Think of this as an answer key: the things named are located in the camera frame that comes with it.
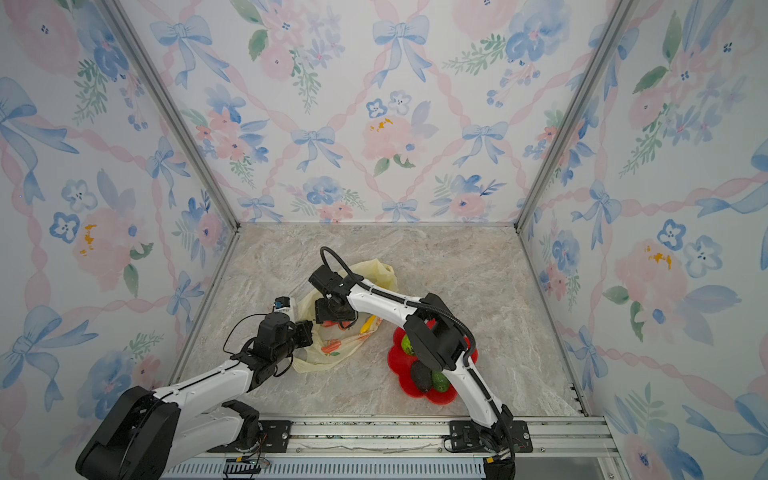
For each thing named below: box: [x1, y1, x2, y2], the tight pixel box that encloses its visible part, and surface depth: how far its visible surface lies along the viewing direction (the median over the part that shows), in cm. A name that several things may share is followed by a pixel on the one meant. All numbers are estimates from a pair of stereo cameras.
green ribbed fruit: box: [432, 371, 450, 393], surface depth 80 cm
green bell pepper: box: [401, 334, 415, 356], surface depth 85 cm
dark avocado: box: [411, 360, 433, 392], surface depth 80 cm
